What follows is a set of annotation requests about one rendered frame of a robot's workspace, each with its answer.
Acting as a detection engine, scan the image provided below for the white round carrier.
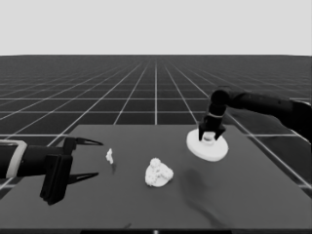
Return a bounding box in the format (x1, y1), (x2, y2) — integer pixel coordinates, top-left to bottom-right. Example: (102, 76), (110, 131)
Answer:
(144, 164), (175, 189)

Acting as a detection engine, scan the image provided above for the large thick white disc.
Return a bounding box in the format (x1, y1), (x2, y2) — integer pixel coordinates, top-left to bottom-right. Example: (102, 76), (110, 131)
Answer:
(185, 127), (230, 163)

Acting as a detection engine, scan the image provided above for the small white T-shaped piece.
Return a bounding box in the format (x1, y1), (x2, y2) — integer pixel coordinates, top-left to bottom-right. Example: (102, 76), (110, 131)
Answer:
(104, 148), (114, 166)

